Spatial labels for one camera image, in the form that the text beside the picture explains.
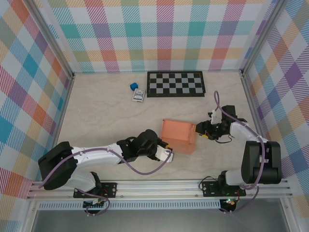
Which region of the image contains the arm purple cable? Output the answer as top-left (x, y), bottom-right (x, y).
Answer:
top-left (213, 90), bottom-right (266, 215)
top-left (38, 147), bottom-right (173, 216)

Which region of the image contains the aluminium corner post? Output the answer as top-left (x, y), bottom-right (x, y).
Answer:
top-left (25, 0), bottom-right (74, 80)
top-left (240, 0), bottom-right (289, 74)

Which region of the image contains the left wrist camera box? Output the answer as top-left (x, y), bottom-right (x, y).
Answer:
top-left (156, 145), bottom-right (175, 163)

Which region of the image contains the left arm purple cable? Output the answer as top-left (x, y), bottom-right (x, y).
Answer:
top-left (38, 147), bottom-right (173, 216)

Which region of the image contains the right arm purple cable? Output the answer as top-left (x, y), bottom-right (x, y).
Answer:
top-left (213, 90), bottom-right (266, 215)

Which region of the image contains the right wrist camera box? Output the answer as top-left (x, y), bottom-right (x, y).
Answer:
top-left (208, 110), bottom-right (222, 125)

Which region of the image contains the black grey chessboard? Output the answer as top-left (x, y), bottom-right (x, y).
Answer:
top-left (146, 71), bottom-right (207, 98)

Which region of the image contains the blue playing card deck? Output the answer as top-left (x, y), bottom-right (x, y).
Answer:
top-left (131, 88), bottom-right (147, 102)

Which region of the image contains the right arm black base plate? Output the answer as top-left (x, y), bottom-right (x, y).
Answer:
top-left (201, 181), bottom-right (247, 198)

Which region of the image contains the pink corrugated paper box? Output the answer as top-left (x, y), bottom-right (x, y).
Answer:
top-left (159, 118), bottom-right (197, 154)

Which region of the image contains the aluminium frame leg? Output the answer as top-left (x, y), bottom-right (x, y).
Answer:
top-left (21, 200), bottom-right (41, 232)
top-left (281, 198), bottom-right (299, 232)

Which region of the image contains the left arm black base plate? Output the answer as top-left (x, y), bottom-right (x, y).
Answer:
top-left (73, 182), bottom-right (118, 199)

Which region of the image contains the slotted grey cable tray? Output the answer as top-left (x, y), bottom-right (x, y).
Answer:
top-left (38, 200), bottom-right (222, 210)

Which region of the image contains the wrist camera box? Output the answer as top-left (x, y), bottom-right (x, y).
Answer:
top-left (156, 145), bottom-right (175, 163)
top-left (208, 110), bottom-right (222, 125)

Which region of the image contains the long aluminium base rail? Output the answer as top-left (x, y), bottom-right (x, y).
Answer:
top-left (26, 178), bottom-right (293, 200)

